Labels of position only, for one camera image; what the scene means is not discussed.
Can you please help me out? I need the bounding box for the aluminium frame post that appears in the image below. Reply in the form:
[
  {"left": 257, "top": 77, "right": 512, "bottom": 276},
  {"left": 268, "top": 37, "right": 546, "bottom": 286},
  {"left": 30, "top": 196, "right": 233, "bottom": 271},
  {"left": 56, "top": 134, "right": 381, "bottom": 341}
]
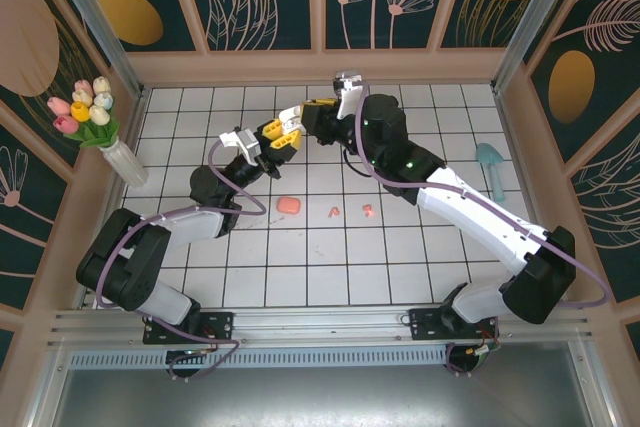
[
  {"left": 42, "top": 0, "right": 147, "bottom": 103},
  {"left": 491, "top": 0, "right": 586, "bottom": 94}
]

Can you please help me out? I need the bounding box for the grey metal sheet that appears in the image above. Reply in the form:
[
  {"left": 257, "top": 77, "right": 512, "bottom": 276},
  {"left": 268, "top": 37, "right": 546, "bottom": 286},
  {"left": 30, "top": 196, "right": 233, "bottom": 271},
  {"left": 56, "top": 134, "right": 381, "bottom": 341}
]
[{"left": 29, "top": 341, "right": 616, "bottom": 427}]

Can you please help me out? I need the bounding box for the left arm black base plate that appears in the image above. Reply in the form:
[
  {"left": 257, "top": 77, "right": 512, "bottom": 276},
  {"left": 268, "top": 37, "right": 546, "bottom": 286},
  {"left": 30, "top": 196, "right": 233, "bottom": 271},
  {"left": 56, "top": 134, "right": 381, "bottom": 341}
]
[{"left": 142, "top": 310, "right": 236, "bottom": 346}]

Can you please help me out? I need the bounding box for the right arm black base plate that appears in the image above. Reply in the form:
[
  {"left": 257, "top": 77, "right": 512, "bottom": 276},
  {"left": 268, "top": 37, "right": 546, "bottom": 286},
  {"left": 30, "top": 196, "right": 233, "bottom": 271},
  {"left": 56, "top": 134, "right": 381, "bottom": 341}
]
[{"left": 408, "top": 306, "right": 501, "bottom": 344}]

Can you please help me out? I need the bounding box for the light blue toy shovel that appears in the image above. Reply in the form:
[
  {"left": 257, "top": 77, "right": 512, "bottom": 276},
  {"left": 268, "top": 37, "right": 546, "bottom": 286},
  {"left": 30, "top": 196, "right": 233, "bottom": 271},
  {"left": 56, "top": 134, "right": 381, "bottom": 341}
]
[{"left": 474, "top": 142, "right": 507, "bottom": 203}]

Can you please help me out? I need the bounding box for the grey slotted cable duct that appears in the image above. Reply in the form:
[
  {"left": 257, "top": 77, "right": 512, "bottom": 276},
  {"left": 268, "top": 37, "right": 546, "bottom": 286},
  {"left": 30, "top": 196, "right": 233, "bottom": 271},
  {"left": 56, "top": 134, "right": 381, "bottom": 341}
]
[{"left": 67, "top": 346, "right": 449, "bottom": 371}]

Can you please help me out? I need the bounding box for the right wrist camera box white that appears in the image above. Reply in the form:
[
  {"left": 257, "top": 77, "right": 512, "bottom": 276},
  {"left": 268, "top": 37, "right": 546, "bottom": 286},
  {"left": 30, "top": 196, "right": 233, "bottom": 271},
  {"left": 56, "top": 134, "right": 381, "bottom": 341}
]
[{"left": 331, "top": 70, "right": 365, "bottom": 121}]

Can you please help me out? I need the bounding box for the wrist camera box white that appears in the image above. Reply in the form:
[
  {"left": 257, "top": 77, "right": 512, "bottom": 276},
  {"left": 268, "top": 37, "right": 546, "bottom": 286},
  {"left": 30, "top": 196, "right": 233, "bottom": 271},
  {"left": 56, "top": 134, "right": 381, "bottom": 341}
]
[
  {"left": 331, "top": 70, "right": 365, "bottom": 121},
  {"left": 218, "top": 129, "right": 262, "bottom": 159}
]

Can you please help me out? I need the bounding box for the artificial tulip bouquet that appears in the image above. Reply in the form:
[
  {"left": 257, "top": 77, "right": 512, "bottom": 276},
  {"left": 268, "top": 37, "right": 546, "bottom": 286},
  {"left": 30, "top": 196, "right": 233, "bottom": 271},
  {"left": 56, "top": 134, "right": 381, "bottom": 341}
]
[{"left": 47, "top": 75, "right": 121, "bottom": 150}]

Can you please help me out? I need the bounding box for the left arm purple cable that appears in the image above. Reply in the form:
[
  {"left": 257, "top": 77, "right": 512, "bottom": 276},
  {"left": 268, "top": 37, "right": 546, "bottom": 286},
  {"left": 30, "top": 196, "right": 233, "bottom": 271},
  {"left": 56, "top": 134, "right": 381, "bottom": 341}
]
[{"left": 95, "top": 139, "right": 266, "bottom": 381}]

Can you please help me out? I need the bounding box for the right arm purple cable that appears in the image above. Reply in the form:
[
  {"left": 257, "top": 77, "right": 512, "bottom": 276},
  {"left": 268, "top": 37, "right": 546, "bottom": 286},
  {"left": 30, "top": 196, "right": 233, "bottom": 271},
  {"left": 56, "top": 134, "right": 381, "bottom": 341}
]
[{"left": 349, "top": 81, "right": 612, "bottom": 378}]

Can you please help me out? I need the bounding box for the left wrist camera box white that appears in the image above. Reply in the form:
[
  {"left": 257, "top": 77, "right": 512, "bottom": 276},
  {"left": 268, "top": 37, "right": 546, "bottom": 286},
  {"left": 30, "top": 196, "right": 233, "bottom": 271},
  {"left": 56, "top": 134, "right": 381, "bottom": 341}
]
[{"left": 218, "top": 129, "right": 262, "bottom": 159}]

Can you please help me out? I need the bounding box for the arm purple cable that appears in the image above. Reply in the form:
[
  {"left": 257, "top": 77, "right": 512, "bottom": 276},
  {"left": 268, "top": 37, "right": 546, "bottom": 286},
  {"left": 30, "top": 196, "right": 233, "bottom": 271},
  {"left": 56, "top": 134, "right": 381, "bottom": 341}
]
[
  {"left": 349, "top": 81, "right": 612, "bottom": 378},
  {"left": 95, "top": 139, "right": 266, "bottom": 381}
]

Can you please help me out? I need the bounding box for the aluminium mounting rail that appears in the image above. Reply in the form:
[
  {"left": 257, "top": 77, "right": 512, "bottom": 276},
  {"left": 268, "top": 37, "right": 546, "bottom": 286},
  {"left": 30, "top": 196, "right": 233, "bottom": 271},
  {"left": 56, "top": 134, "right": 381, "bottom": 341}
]
[{"left": 47, "top": 302, "right": 594, "bottom": 351}]

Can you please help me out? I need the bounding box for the white ribbed vase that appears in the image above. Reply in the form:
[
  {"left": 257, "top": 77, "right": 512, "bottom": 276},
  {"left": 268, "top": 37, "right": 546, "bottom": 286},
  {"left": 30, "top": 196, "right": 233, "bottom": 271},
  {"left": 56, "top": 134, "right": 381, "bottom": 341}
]
[{"left": 102, "top": 141, "right": 150, "bottom": 189}]

